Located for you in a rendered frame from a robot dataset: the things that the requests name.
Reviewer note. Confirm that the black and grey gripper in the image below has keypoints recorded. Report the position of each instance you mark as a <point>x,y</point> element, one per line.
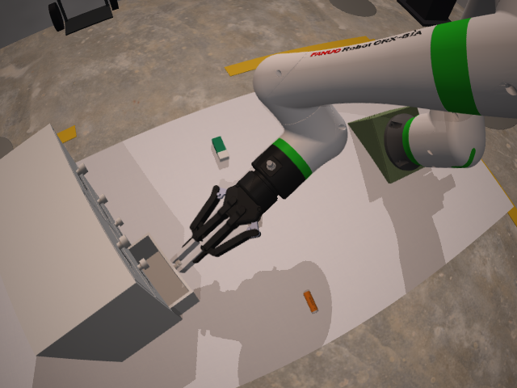
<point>243,206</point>

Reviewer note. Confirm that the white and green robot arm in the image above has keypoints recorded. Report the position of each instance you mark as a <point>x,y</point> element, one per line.
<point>468,66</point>

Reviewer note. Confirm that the orange aa battery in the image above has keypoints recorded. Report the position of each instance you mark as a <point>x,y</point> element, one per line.
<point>310,301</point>

